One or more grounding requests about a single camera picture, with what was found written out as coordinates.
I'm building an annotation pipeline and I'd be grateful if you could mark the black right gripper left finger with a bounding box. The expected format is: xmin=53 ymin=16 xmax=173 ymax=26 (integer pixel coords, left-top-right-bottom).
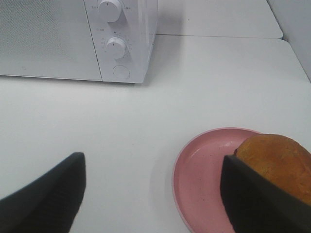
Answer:
xmin=0 ymin=152 xmax=86 ymax=233

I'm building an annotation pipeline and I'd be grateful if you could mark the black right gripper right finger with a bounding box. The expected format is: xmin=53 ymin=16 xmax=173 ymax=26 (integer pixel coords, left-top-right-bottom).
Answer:
xmin=220 ymin=155 xmax=311 ymax=233

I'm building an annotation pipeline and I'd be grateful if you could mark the burger with brown bun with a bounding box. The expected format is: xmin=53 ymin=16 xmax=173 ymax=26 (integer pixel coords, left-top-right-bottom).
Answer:
xmin=234 ymin=134 xmax=311 ymax=205

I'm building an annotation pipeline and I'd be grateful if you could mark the pink round plate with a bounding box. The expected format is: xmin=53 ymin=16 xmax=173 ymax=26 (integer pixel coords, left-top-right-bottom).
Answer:
xmin=172 ymin=128 xmax=257 ymax=233

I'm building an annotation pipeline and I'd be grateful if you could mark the round white door release button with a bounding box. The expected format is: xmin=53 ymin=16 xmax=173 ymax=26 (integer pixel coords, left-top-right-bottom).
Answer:
xmin=113 ymin=65 xmax=130 ymax=79

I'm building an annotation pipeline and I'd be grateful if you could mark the white microwave door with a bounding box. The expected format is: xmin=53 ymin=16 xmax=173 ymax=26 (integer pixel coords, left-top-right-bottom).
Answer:
xmin=0 ymin=0 xmax=102 ymax=81

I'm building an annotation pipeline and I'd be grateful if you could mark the white lower timer knob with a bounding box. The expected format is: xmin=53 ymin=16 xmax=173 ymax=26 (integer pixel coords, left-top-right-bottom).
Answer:
xmin=105 ymin=37 xmax=126 ymax=59

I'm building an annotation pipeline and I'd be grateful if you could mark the white microwave oven body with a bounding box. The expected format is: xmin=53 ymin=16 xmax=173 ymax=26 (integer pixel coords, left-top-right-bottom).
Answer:
xmin=84 ymin=0 xmax=158 ymax=83

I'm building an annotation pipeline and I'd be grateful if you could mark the white upper microwave knob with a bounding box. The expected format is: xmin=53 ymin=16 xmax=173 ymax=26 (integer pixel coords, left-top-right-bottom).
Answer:
xmin=97 ymin=0 xmax=122 ymax=23

